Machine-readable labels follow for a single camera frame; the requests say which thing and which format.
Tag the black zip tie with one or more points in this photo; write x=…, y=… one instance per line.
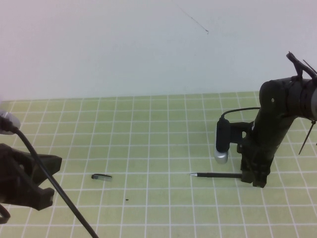
x=307, y=136
x=309, y=66

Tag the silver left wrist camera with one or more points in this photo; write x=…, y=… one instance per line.
x=13, y=118

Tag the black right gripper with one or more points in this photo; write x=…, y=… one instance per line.
x=257, y=158

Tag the translucent pen cap black clip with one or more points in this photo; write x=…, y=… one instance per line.
x=100, y=176

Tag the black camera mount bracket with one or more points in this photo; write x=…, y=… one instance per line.
x=239, y=132

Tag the black pen silver tip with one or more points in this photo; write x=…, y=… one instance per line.
x=218, y=175

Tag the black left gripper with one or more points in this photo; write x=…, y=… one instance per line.
x=12, y=173

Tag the green grid mat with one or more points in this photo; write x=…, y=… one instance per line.
x=148, y=138

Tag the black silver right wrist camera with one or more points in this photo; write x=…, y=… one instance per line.
x=221, y=146

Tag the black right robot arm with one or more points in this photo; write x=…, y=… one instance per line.
x=277, y=111

